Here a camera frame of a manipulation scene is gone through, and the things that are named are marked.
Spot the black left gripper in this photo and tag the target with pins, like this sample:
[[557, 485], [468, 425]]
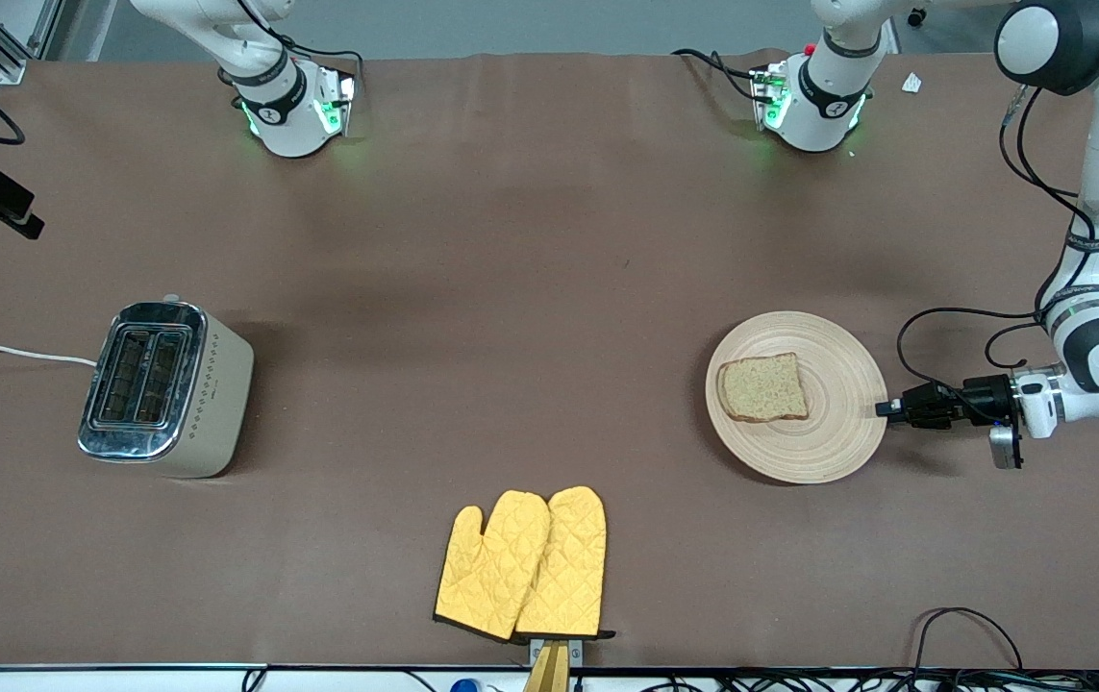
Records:
[[984, 398]]

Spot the round wooden plate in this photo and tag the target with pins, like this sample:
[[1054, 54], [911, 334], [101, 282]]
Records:
[[828, 432]]

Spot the brown bread slice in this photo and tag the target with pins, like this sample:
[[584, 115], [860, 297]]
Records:
[[762, 389]]

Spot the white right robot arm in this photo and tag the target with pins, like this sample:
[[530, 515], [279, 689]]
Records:
[[289, 125]]

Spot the silver and beige toaster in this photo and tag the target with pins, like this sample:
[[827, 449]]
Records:
[[212, 404]]

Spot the white paper scrap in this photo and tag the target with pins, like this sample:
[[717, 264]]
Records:
[[911, 83]]

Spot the black caster wheel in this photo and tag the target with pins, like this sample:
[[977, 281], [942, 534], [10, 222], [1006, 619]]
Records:
[[916, 17]]

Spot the yellow quilted oven mitt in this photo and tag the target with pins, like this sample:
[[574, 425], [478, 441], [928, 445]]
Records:
[[491, 567], [573, 567]]

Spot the blue round cap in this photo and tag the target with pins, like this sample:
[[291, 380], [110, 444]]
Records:
[[464, 686]]

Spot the wooden clamp with grey bracket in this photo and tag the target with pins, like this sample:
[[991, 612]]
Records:
[[549, 668]]

